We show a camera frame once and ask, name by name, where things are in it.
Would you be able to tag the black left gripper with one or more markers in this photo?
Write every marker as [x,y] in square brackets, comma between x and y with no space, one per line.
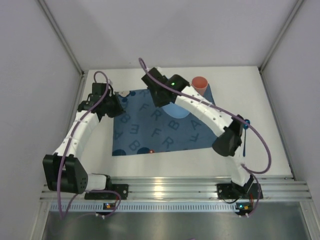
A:
[116,105]

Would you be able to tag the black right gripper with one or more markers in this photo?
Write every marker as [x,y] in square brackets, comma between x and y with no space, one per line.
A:
[158,99]

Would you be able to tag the light blue plate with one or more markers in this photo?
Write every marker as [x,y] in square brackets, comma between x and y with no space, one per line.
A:
[175,111]

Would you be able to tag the blue letter-print placemat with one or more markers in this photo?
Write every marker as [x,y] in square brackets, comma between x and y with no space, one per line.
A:
[146,129]

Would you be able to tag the pink plastic cup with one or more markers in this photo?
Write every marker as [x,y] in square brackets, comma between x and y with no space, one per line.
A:
[200,84]

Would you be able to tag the blue metallic spoon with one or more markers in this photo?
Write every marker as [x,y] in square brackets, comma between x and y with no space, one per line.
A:
[245,127]

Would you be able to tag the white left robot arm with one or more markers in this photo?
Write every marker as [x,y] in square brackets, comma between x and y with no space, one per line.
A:
[63,169]

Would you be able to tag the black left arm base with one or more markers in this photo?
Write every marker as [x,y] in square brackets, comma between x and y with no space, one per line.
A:
[114,193]

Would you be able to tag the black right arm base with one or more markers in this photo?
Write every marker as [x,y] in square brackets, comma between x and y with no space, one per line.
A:
[232,191]

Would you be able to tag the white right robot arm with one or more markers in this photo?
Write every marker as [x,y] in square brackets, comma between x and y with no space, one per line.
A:
[227,129]

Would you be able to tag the aluminium mounting rail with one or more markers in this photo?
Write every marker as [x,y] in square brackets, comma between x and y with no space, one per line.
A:
[205,188]

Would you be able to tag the perforated white cable duct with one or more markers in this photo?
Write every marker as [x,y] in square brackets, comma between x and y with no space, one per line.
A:
[156,207]

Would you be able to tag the left aluminium frame post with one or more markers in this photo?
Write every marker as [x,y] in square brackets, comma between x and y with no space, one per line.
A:
[60,35]

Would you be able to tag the aluminium frame post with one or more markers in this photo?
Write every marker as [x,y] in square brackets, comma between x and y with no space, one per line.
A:
[60,35]
[298,4]

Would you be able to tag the right aluminium frame post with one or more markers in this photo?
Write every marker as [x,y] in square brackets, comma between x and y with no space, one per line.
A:
[298,4]

